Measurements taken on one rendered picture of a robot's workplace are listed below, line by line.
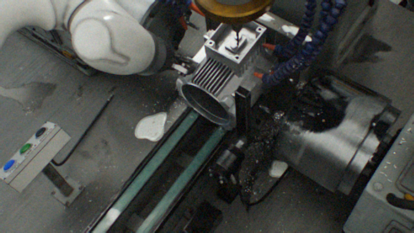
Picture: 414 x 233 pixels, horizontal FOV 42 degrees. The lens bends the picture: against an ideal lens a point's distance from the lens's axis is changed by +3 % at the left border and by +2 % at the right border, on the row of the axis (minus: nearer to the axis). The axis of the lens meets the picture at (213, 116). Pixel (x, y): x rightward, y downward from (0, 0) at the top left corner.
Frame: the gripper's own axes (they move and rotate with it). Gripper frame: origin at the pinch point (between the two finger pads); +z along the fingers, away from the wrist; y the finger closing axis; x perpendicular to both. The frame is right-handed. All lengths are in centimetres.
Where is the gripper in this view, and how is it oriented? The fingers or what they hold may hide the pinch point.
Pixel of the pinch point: (187, 65)
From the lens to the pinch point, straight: 128.8
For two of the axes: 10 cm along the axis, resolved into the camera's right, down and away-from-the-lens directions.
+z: 3.5, 0.2, 9.4
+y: -8.1, -5.0, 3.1
